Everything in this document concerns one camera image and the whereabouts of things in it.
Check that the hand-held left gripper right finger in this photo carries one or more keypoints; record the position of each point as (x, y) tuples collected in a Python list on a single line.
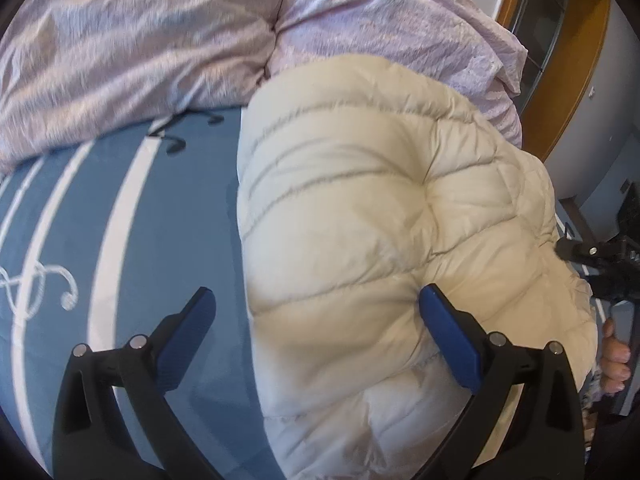
[(450, 340)]

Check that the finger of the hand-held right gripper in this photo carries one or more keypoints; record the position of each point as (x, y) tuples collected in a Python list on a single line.
[(580, 251)]

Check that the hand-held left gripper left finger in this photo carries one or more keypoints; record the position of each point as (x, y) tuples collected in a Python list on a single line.
[(187, 340)]

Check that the cream puffer jacket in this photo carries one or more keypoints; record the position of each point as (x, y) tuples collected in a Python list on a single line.
[(360, 220)]

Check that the person's right hand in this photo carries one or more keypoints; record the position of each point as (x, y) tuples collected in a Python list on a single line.
[(614, 360)]

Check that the blue white-striped bed sheet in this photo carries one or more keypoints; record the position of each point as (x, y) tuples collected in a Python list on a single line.
[(60, 220)]

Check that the dark glass panel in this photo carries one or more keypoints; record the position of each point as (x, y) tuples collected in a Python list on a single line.
[(542, 25)]

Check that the lilac patterned duvet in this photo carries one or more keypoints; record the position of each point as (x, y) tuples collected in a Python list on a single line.
[(150, 40)]

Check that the orange wooden frame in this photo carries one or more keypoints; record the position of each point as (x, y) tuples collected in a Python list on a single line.
[(582, 60)]

